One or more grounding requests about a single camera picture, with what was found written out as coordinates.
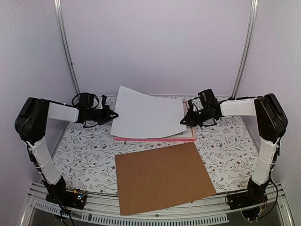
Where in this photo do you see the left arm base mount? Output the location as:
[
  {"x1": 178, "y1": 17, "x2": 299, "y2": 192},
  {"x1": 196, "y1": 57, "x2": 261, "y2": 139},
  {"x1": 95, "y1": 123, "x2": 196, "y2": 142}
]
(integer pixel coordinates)
[{"x1": 46, "y1": 189, "x2": 87, "y2": 210}]

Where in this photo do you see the aluminium corner post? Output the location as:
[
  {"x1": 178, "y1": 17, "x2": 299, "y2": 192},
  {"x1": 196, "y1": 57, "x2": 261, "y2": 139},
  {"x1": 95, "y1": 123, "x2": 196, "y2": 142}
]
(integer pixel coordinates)
[
  {"x1": 53, "y1": 0, "x2": 80, "y2": 94},
  {"x1": 230, "y1": 0, "x2": 259, "y2": 99}
]

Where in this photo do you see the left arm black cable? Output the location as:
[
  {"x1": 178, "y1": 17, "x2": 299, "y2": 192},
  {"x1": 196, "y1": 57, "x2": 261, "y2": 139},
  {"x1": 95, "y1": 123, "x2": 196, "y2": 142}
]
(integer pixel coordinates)
[{"x1": 71, "y1": 93, "x2": 99, "y2": 109}]

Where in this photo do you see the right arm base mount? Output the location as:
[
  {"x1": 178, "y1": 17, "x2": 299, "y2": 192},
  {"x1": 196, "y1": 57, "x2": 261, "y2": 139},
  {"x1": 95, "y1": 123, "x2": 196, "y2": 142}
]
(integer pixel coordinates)
[{"x1": 225, "y1": 192, "x2": 268, "y2": 221}]

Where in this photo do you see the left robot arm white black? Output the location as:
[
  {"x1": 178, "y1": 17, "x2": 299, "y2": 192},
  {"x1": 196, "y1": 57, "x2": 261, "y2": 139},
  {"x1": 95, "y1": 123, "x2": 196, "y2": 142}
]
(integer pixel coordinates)
[{"x1": 15, "y1": 92, "x2": 119, "y2": 204}]

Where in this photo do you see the right aluminium corner post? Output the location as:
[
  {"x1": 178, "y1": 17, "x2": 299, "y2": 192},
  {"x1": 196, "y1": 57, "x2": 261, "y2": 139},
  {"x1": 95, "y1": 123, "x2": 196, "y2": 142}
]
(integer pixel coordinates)
[{"x1": 230, "y1": 0, "x2": 259, "y2": 99}]

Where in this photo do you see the brown cardboard backing board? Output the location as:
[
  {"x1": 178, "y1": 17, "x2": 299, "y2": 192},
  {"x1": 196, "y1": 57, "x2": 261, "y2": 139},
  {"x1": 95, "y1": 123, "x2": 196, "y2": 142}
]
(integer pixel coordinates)
[{"x1": 115, "y1": 142, "x2": 216, "y2": 216}]

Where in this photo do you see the pink wooden picture frame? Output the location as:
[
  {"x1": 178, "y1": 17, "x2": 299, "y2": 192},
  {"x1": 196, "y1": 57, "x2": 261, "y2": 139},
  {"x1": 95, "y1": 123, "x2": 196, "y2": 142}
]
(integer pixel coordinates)
[{"x1": 111, "y1": 97, "x2": 196, "y2": 142}]

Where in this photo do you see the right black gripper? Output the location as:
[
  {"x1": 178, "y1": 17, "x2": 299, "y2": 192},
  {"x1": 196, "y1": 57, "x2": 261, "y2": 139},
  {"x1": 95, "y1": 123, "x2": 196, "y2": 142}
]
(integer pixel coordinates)
[{"x1": 181, "y1": 107, "x2": 214, "y2": 127}]

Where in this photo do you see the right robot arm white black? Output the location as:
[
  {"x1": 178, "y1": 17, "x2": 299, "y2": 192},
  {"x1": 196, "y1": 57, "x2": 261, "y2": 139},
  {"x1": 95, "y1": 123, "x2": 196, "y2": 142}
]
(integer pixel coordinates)
[{"x1": 180, "y1": 89, "x2": 288, "y2": 205}]

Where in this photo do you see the front aluminium rail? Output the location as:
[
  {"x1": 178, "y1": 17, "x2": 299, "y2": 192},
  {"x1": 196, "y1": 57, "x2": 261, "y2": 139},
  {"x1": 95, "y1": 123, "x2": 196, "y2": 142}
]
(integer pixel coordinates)
[{"x1": 19, "y1": 182, "x2": 297, "y2": 226}]

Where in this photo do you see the landscape photo print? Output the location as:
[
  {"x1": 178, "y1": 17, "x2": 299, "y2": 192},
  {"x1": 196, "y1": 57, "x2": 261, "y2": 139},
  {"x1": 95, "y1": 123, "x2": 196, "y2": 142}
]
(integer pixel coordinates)
[{"x1": 111, "y1": 86, "x2": 187, "y2": 139}]

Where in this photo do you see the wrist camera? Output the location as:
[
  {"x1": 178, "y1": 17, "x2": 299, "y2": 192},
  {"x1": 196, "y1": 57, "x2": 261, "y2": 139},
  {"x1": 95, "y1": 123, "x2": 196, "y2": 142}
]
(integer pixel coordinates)
[
  {"x1": 188, "y1": 100, "x2": 198, "y2": 112},
  {"x1": 98, "y1": 95, "x2": 107, "y2": 109}
]

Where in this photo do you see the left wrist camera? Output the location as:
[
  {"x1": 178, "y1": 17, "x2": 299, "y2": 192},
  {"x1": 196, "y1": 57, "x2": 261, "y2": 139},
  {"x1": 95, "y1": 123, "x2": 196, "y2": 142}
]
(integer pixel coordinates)
[{"x1": 98, "y1": 95, "x2": 107, "y2": 109}]

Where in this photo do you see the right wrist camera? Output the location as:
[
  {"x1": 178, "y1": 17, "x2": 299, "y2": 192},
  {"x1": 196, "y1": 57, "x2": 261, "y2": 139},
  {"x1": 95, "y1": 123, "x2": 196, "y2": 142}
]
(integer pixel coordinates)
[{"x1": 188, "y1": 100, "x2": 198, "y2": 112}]

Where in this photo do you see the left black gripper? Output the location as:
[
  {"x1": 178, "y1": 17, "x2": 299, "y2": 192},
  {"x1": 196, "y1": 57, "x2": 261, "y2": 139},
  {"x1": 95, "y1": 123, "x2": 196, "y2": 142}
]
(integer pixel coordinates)
[{"x1": 87, "y1": 105, "x2": 118, "y2": 125}]

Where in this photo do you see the white photo mat board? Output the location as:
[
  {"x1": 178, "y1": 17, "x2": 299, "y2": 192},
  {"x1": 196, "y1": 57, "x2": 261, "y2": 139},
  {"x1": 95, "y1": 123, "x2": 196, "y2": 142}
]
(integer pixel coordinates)
[{"x1": 175, "y1": 128, "x2": 193, "y2": 137}]

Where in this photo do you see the left aluminium corner post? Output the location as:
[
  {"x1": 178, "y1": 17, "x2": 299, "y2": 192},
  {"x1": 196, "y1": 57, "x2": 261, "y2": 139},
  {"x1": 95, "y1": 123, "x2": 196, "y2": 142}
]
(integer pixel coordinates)
[{"x1": 53, "y1": 0, "x2": 80, "y2": 94}]

